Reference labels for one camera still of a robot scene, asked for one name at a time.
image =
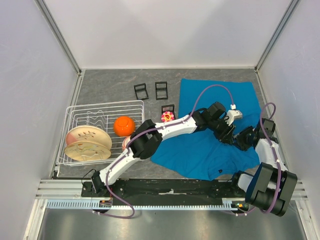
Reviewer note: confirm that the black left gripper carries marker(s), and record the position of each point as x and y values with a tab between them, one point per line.
225	136

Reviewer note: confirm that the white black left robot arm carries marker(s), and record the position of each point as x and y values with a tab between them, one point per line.
147	138

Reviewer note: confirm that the cream floral plate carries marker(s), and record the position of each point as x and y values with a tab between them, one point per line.
87	151

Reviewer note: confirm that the orange bowl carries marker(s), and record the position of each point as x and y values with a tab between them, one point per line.
124	126

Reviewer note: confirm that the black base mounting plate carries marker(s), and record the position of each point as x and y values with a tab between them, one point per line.
125	188

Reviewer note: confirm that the black frame stand left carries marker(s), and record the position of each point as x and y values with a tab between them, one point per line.
141	92

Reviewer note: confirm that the black frame stand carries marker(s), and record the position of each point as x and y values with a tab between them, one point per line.
141	92
168	108
161	90

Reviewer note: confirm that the white wire dish rack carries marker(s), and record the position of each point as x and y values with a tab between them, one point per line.
102	116

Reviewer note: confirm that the pink beige floral plate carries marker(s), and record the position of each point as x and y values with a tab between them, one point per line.
88	133

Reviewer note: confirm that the black frame stand middle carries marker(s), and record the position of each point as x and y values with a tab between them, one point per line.
161	90

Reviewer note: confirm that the black frame stand near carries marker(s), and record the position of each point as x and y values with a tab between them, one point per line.
168	108

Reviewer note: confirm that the pink flower smiley brooch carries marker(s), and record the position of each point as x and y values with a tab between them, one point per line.
167	116

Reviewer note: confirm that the slotted cable duct rail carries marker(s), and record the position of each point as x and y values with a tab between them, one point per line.
87	204

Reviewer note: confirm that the blue t-shirt garment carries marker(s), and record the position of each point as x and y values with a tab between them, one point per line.
200	155

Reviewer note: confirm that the white red patterned bowl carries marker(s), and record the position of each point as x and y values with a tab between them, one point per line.
125	142

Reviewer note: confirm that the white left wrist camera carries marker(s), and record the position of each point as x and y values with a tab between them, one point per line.
233	114

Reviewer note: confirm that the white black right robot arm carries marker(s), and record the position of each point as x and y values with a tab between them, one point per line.
271	188

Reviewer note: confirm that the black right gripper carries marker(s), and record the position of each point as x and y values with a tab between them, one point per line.
239	142

